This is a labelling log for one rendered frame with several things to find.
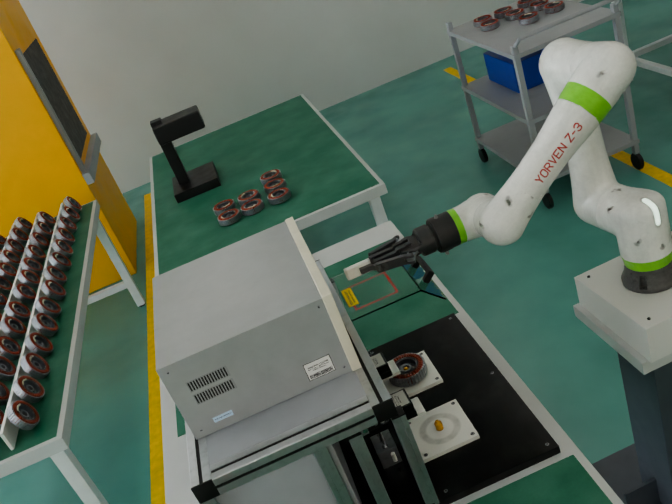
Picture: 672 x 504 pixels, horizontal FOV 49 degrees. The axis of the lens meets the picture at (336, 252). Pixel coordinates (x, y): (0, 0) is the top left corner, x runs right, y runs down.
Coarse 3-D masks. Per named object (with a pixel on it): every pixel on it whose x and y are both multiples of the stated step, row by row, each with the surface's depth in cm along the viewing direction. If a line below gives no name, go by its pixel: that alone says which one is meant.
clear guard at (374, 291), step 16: (368, 272) 203; (384, 272) 201; (400, 272) 198; (416, 272) 200; (336, 288) 202; (352, 288) 199; (368, 288) 196; (384, 288) 194; (400, 288) 191; (416, 288) 189; (432, 288) 193; (368, 304) 190; (384, 304) 187; (352, 320) 186
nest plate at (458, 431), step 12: (444, 408) 189; (456, 408) 188; (420, 420) 189; (432, 420) 187; (444, 420) 186; (456, 420) 184; (468, 420) 183; (420, 432) 185; (432, 432) 184; (444, 432) 182; (456, 432) 181; (468, 432) 180; (420, 444) 182; (432, 444) 180; (444, 444) 179; (456, 444) 178; (432, 456) 177
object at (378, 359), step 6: (378, 354) 203; (372, 360) 202; (378, 360) 201; (384, 360) 200; (390, 360) 206; (378, 366) 198; (384, 366) 198; (390, 366) 203; (396, 366) 202; (378, 372) 199; (384, 372) 199; (390, 372) 199; (396, 372) 200; (384, 378) 200
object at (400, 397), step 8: (400, 392) 179; (400, 400) 177; (408, 400) 176; (416, 400) 181; (408, 408) 175; (416, 408) 178; (408, 416) 176; (416, 416) 177; (376, 424) 175; (384, 424) 175; (392, 424) 175; (376, 432) 175; (384, 440) 178
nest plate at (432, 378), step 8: (424, 352) 211; (432, 368) 204; (432, 376) 202; (440, 376) 200; (416, 384) 201; (424, 384) 200; (432, 384) 199; (392, 392) 201; (408, 392) 199; (416, 392) 199
